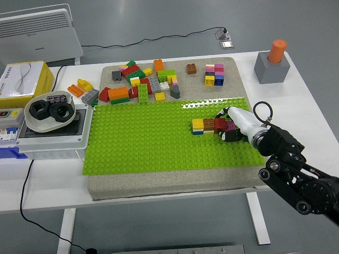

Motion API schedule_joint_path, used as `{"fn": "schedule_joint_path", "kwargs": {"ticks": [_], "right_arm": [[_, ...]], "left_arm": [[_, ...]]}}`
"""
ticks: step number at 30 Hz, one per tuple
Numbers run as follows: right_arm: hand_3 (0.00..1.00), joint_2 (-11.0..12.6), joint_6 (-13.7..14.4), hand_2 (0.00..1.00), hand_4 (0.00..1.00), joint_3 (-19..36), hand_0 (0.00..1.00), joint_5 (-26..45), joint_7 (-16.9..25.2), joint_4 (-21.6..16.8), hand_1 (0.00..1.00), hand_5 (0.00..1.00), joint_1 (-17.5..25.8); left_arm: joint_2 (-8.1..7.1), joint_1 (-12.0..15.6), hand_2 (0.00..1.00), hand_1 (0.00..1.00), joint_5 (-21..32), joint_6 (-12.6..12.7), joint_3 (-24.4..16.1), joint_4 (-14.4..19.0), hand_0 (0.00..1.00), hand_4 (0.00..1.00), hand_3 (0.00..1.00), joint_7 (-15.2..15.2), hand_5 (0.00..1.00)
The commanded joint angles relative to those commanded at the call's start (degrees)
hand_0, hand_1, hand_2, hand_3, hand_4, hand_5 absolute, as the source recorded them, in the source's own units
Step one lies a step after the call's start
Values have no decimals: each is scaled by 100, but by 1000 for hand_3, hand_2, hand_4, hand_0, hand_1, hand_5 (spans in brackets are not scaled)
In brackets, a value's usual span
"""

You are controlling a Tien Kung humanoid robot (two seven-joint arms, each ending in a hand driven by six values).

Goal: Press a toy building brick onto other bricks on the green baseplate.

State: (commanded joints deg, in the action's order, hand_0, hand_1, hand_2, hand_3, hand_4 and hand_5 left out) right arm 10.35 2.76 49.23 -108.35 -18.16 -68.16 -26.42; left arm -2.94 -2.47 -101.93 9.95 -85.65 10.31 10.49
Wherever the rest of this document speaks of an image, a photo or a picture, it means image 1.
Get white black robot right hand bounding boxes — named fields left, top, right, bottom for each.
left=213, top=105, right=265, bottom=143

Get red square brick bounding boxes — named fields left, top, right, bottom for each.
left=213, top=118, right=228, bottom=130

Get light grey brick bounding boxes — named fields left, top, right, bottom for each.
left=148, top=76, right=162, bottom=93
left=81, top=88, right=100, bottom=104

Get green studded baseplate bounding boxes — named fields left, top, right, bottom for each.
left=82, top=96, right=267, bottom=176

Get long lime green brick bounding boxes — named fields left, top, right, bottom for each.
left=137, top=83, right=149, bottom=103

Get large red brick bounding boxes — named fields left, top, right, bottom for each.
left=121, top=64, right=141, bottom=78

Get large orange brick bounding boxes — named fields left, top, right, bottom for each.
left=108, top=86, right=130, bottom=101

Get red slope brick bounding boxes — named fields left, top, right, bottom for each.
left=99, top=87, right=112, bottom=103

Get yellow slope brick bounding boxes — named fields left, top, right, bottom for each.
left=77, top=78, right=94, bottom=93

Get grey square block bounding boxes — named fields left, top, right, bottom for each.
left=253, top=51, right=291, bottom=85

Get orange cylinder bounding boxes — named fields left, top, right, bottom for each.
left=266, top=39, right=288, bottom=64

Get metal floor socket with plug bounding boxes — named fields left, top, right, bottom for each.
left=215, top=28, right=233, bottom=41

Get grey-brown mat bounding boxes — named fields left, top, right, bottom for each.
left=87, top=57, right=274, bottom=201

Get white table leg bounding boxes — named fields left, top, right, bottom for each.
left=245, top=192, right=271, bottom=246
left=57, top=208, right=77, bottom=254

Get small dark purple part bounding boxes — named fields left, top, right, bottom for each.
left=47, top=94, right=67, bottom=104

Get black hex nut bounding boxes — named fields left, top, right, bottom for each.
left=49, top=102, right=73, bottom=122
left=29, top=99, right=51, bottom=121

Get grey junction box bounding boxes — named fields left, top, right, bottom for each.
left=15, top=104, right=93, bottom=160

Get white shallow bowl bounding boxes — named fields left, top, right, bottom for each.
left=24, top=90, right=77, bottom=133

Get white panel heater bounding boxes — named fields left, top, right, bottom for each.
left=0, top=3, right=84, bottom=67

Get yellow white tissue box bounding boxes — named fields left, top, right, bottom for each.
left=0, top=61, right=55, bottom=109

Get grey circuit breaker box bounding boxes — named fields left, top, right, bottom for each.
left=0, top=107, right=25, bottom=143

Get thin black floor cable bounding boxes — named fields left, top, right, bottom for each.
left=81, top=26, right=226, bottom=49

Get black cable with plug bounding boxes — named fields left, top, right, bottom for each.
left=20, top=159, right=96, bottom=254

